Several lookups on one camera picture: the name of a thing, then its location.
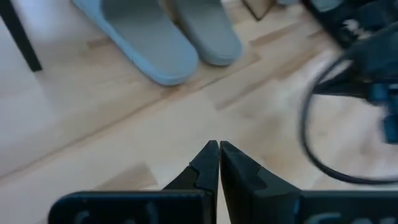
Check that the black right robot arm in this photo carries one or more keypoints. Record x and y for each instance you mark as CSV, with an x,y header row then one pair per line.
x,y
357,18

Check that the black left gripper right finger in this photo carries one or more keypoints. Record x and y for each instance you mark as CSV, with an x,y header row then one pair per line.
x,y
248,199

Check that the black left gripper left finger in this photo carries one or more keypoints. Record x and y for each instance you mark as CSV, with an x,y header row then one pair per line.
x,y
199,199

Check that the light grey slide sandal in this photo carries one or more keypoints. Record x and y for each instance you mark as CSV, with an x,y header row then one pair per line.
x,y
149,43
211,34

